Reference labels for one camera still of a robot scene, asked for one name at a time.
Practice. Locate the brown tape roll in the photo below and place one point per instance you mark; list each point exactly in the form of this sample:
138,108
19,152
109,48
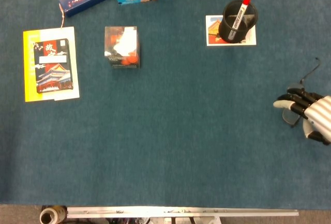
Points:
47,217

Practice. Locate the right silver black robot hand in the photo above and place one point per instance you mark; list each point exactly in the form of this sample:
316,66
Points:
318,115

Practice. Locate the palace picture postcard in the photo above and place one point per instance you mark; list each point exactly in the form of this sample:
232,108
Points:
212,31

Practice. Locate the yellow white booklet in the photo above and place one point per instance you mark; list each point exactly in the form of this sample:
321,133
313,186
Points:
28,66

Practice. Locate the thin-framed eyeglasses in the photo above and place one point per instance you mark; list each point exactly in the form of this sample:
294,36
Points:
291,116

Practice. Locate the red capped white marker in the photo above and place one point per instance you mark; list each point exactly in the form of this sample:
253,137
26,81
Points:
239,14

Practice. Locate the aluminium table edge rail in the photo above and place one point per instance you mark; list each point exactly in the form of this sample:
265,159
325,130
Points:
181,211

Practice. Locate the blue felt table cloth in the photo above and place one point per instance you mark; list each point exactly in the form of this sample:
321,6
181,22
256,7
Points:
168,131

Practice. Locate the dark palace print notebook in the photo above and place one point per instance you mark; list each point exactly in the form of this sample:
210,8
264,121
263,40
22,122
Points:
53,66

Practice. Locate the black mesh pen holder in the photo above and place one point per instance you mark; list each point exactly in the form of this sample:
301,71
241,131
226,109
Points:
225,31

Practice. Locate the tissue box cube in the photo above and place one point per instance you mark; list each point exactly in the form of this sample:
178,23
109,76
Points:
121,48

